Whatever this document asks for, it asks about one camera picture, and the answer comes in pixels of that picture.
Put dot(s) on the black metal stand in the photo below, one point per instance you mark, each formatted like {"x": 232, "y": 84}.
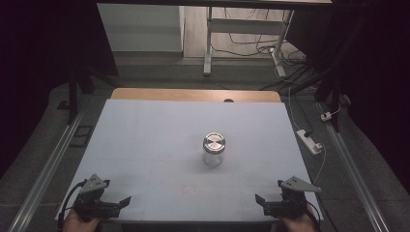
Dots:
{"x": 335, "y": 96}
{"x": 73, "y": 96}

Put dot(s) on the clear glass jar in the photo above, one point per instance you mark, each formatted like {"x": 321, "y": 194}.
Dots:
{"x": 212, "y": 158}

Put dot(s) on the small white adapter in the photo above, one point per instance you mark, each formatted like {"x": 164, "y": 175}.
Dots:
{"x": 326, "y": 116}

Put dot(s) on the white desk frame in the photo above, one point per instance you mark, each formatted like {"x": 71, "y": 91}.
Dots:
{"x": 245, "y": 26}

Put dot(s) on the wooden table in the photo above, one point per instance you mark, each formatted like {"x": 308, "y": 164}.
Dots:
{"x": 180, "y": 94}

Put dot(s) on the black floor frame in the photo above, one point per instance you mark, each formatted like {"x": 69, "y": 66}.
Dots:
{"x": 81, "y": 136}

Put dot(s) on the dark curtain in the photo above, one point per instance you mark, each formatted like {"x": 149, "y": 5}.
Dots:
{"x": 377, "y": 71}
{"x": 35, "y": 64}

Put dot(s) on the white power strip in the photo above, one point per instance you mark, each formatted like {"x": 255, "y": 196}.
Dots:
{"x": 308, "y": 141}

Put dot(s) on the round silver metal lid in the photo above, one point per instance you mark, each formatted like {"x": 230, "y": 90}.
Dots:
{"x": 214, "y": 141}

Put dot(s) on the white table mat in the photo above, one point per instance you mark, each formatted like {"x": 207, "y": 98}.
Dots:
{"x": 161, "y": 135}

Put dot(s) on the person's right hand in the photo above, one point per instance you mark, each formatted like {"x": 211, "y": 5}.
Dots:
{"x": 298, "y": 225}

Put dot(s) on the person's left hand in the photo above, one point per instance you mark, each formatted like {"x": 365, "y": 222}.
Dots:
{"x": 74, "y": 225}

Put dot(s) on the grey metal floor rail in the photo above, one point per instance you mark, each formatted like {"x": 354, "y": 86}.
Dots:
{"x": 354, "y": 174}
{"x": 45, "y": 174}

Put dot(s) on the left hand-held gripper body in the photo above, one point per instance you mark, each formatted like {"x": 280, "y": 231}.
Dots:
{"x": 92, "y": 198}

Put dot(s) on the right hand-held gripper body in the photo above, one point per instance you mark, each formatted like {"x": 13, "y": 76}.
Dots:
{"x": 293, "y": 203}

